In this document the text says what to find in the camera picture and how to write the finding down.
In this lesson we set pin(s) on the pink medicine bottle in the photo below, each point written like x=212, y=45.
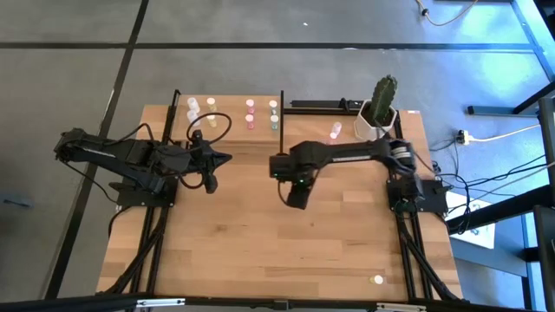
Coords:
x=249, y=118
x=334, y=130
x=250, y=103

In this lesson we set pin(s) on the yellow power plug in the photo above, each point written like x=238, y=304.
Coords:
x=463, y=137

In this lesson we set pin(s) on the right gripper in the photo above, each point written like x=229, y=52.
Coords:
x=295, y=164

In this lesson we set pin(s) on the black metal bar frame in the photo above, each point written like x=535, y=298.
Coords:
x=316, y=104

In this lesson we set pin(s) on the white hexagonal plant pot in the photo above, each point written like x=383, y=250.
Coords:
x=368, y=130

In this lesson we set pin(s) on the silver frame bracket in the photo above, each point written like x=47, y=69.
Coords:
x=160, y=302
x=401, y=307

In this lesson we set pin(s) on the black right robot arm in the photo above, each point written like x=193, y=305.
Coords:
x=360, y=151

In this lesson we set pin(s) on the black aluminium frame rail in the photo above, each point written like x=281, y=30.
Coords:
x=405, y=268
x=158, y=255

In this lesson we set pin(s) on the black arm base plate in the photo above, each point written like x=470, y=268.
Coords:
x=143, y=200
x=435, y=203

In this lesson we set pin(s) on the black aluminium frame beam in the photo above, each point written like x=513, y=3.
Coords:
x=65, y=305

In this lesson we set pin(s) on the black metal table leg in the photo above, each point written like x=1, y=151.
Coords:
x=498, y=210

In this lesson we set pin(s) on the black table-level camera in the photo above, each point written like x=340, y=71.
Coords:
x=281, y=304

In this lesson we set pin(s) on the white paper sheet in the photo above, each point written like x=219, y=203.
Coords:
x=481, y=234

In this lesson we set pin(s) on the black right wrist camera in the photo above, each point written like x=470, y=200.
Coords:
x=299, y=197

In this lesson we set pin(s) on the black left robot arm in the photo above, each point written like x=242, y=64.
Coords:
x=117, y=149

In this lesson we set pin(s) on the black metal table frame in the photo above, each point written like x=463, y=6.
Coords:
x=490, y=110

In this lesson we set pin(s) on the clear tube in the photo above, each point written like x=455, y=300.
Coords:
x=193, y=103

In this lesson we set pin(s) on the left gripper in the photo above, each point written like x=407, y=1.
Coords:
x=182, y=159

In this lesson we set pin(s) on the wooden shelf black metal frame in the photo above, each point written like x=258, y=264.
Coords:
x=234, y=130

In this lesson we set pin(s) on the green cactus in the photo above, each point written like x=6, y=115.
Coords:
x=383, y=99

